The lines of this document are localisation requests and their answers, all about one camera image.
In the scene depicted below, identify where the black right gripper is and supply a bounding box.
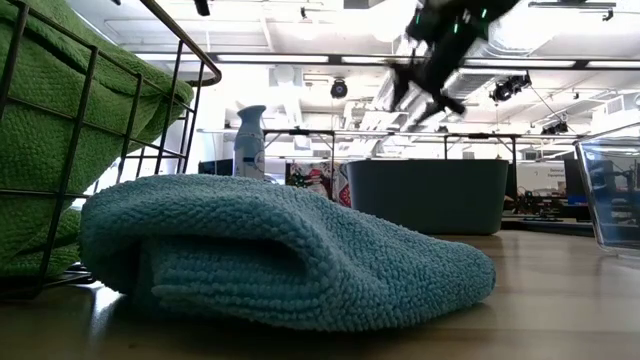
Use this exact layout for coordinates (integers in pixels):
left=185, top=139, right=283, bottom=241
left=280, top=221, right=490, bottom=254
left=388, top=0, right=522, bottom=125

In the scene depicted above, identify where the blue microfiber towel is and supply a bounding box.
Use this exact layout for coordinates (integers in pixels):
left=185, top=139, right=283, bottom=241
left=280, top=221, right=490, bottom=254
left=78, top=173, right=497, bottom=332

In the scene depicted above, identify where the black track spotlight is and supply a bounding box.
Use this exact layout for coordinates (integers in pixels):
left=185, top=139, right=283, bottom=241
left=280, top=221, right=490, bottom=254
left=489, top=73, right=533, bottom=104
left=540, top=119, right=571, bottom=136

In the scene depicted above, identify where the blue plastic basket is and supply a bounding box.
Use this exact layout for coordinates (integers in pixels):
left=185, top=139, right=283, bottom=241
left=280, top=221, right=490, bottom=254
left=344, top=158, right=510, bottom=236

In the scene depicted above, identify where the colourful printed poster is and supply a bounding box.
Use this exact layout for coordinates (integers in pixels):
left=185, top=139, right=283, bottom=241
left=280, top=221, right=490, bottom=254
left=285, top=160, right=352, bottom=209

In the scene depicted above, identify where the white printed sign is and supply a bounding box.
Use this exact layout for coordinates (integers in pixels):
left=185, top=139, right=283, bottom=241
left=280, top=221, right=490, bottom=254
left=516, top=162, right=567, bottom=195

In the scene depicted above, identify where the pale blue spray bottle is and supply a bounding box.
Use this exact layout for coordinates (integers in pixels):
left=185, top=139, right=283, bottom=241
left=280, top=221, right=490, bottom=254
left=232, top=104, right=268, bottom=181

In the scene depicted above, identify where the clear plastic bin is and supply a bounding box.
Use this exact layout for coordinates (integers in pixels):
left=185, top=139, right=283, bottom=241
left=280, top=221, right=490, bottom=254
left=573, top=122, right=640, bottom=259

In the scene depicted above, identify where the black metal stand frame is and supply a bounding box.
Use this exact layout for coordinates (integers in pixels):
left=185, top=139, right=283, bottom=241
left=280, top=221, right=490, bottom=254
left=259, top=127, right=337, bottom=201
left=335, top=130, right=584, bottom=201

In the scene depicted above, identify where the black aluminium rig frame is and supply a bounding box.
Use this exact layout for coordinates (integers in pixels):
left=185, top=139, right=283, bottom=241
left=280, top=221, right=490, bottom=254
left=207, top=51, right=640, bottom=237

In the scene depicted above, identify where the silver ventilation duct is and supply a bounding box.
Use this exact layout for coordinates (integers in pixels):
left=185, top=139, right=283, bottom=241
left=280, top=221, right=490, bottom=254
left=407, top=0, right=556, bottom=114

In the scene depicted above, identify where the black wire basket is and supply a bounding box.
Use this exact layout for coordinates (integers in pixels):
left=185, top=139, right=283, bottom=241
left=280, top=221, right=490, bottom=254
left=0, top=0, right=223, bottom=301

